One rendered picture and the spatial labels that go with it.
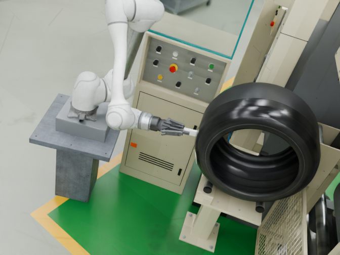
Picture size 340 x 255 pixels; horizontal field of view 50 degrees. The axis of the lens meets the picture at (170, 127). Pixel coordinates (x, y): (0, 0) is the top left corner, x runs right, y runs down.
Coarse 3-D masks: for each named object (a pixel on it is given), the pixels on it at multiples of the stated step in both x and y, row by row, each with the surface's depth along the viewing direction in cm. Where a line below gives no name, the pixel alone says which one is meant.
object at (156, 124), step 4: (156, 116) 185; (152, 120) 183; (156, 120) 182; (160, 120) 186; (152, 124) 182; (156, 124) 182; (160, 124) 184; (168, 124) 184; (152, 128) 183; (156, 128) 182; (160, 128) 182; (164, 128) 182
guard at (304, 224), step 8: (304, 192) 188; (288, 200) 209; (296, 200) 195; (304, 200) 183; (272, 208) 235; (280, 208) 218; (296, 208) 190; (304, 208) 179; (296, 216) 187; (304, 216) 175; (264, 224) 245; (272, 224) 224; (280, 224) 208; (288, 224) 195; (296, 224) 183; (304, 224) 171; (264, 232) 234; (280, 232) 204; (288, 232) 189; (296, 232) 179; (304, 232) 168; (256, 240) 244; (272, 240) 213; (296, 240) 175; (304, 240) 164; (256, 248) 238; (288, 248) 182; (296, 248) 172; (304, 248) 161
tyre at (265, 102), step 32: (224, 96) 172; (256, 96) 161; (288, 96) 164; (224, 128) 161; (256, 128) 156; (288, 128) 153; (224, 160) 203; (256, 160) 202; (288, 160) 195; (256, 192) 180; (288, 192) 172
